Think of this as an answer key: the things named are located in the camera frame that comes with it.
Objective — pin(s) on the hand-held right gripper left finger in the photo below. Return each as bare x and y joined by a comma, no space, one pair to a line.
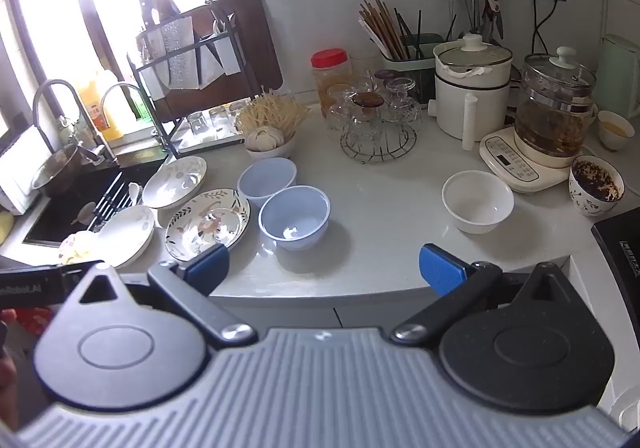
211,262

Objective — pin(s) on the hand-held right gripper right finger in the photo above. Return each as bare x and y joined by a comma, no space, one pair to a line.
440,268

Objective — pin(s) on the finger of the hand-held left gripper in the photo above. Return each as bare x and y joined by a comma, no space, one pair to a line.
75,270

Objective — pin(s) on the blue plastic bowl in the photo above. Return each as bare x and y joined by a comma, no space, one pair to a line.
295,218
267,180

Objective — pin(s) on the person's left hand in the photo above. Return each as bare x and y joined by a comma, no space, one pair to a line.
7,380

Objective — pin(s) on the pale yellow rag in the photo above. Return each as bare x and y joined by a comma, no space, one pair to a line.
80,248

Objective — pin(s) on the leaf rim patterned plate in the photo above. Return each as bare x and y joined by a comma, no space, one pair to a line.
207,218

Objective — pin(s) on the black kitchen sink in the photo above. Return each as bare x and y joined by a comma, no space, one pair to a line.
60,218

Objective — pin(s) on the yellow sponge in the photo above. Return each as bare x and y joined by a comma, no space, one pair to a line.
4,228

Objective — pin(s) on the plain white plate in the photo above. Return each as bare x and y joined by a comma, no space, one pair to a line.
125,235

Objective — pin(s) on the white ceramic bowl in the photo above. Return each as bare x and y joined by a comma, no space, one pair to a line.
477,203

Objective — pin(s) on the white floral plate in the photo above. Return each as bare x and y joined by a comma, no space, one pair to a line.
175,180

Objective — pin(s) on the white ceramic spoon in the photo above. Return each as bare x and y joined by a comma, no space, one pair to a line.
134,190

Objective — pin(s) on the steel bowl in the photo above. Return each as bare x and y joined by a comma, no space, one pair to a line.
57,170

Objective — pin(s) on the white dish cloth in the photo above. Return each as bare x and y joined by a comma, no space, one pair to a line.
17,168

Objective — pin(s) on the white bowl with vegetables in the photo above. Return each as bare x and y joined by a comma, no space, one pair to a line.
270,153

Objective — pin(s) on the garlic bulb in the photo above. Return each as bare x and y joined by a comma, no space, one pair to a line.
267,137

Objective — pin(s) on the small drinking glass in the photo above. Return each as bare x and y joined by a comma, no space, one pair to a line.
197,124
221,119

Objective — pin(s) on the clear glass cup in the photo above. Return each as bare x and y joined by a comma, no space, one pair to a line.
367,84
340,113
372,128
402,100

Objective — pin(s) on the orange detergent bottle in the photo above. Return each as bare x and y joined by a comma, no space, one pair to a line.
97,108

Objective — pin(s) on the green bottle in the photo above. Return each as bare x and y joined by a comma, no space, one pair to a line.
140,108

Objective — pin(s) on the white electric cooking pot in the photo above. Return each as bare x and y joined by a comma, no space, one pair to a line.
470,98

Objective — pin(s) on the patterned cup with tea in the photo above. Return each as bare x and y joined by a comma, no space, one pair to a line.
595,188

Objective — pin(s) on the chrome kitchen faucet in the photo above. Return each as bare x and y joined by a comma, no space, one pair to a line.
45,98

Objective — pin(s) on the black induction cooktop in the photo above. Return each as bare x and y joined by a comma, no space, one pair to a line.
620,248

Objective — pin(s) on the brown wooden coaster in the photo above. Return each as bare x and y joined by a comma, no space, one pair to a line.
368,100

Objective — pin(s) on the glass electric kettle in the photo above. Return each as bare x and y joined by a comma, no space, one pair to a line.
550,118

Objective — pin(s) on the chrome small faucet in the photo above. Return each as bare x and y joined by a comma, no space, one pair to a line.
122,90

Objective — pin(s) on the green chopstick holder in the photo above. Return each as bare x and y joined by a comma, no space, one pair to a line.
415,73

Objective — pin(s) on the black dish rack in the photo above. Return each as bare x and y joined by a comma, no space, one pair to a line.
150,73

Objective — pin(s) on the purple lid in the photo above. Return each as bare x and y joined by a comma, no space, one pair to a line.
386,74

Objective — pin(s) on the white rack holder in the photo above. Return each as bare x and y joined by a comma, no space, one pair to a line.
220,58

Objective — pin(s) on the silvery rack holder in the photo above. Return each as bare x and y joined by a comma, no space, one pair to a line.
176,53

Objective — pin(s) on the red lid plastic jar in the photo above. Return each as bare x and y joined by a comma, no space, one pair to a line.
327,78

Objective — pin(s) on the brown cutting board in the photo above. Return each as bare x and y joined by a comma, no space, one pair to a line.
252,48

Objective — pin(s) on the small white cup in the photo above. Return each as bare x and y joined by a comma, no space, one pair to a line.
616,130

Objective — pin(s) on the bundle of wooden chopsticks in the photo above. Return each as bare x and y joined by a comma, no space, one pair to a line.
382,30

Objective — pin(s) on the pale green kettle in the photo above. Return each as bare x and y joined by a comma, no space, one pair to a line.
620,78

